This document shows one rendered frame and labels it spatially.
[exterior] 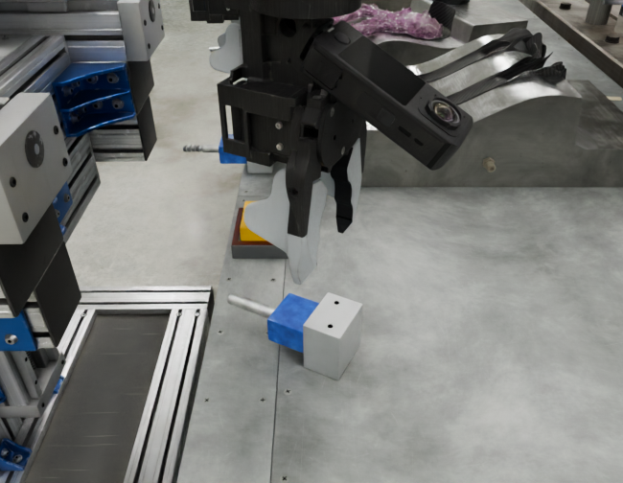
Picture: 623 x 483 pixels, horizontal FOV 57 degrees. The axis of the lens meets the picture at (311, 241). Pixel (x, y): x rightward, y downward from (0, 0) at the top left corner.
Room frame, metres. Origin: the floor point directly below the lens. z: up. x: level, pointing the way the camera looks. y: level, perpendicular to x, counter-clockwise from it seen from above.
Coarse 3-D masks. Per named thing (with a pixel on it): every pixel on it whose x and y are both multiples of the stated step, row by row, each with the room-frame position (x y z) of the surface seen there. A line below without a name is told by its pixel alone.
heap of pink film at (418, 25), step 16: (352, 16) 1.18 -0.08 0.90; (368, 16) 1.18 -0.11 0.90; (384, 16) 1.09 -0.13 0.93; (400, 16) 1.20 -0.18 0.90; (416, 16) 1.19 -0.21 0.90; (368, 32) 1.07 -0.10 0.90; (384, 32) 1.08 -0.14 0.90; (400, 32) 1.08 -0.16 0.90; (416, 32) 1.11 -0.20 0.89; (432, 32) 1.13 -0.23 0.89
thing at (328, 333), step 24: (264, 312) 0.40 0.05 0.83; (288, 312) 0.39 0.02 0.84; (312, 312) 0.37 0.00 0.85; (336, 312) 0.37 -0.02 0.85; (360, 312) 0.38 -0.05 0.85; (288, 336) 0.37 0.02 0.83; (312, 336) 0.35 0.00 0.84; (336, 336) 0.34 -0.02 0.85; (312, 360) 0.35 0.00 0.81; (336, 360) 0.34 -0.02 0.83
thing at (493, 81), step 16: (512, 32) 0.90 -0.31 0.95; (528, 32) 0.89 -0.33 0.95; (480, 48) 0.89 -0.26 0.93; (496, 48) 0.89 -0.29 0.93; (512, 48) 0.86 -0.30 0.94; (528, 48) 0.85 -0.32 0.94; (544, 48) 0.81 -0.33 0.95; (448, 64) 0.89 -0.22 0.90; (464, 64) 0.88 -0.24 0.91; (528, 64) 0.78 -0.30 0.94; (560, 64) 0.75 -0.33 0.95; (432, 80) 0.86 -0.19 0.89; (480, 80) 0.79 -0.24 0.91; (496, 80) 0.78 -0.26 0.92; (512, 80) 0.75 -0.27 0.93; (448, 96) 0.79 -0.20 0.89; (464, 96) 0.77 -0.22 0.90
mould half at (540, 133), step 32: (480, 64) 0.84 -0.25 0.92; (512, 64) 0.80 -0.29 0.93; (480, 96) 0.74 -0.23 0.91; (512, 96) 0.71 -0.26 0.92; (544, 96) 0.68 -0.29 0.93; (576, 96) 0.69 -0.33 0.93; (480, 128) 0.69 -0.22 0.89; (512, 128) 0.69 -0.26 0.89; (544, 128) 0.68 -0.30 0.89; (576, 128) 0.68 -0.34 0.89; (608, 128) 0.75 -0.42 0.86; (384, 160) 0.69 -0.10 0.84; (416, 160) 0.69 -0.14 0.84; (480, 160) 0.69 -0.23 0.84; (512, 160) 0.69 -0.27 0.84; (544, 160) 0.68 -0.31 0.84; (576, 160) 0.68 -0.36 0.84; (608, 160) 0.68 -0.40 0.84
